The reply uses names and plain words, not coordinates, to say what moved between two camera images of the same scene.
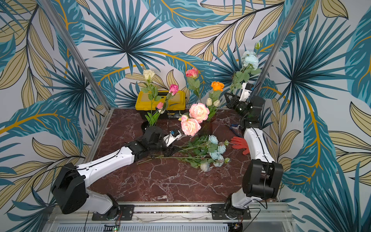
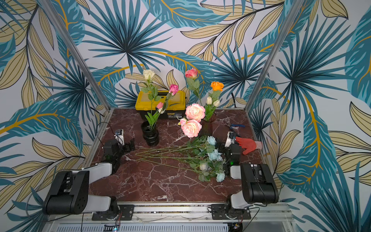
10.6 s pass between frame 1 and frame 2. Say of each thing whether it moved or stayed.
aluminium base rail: stayed
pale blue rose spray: moved
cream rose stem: stayed
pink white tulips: stayed
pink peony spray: moved
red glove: stayed
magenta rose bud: stayed
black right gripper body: moved
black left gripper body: moved
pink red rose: stayed
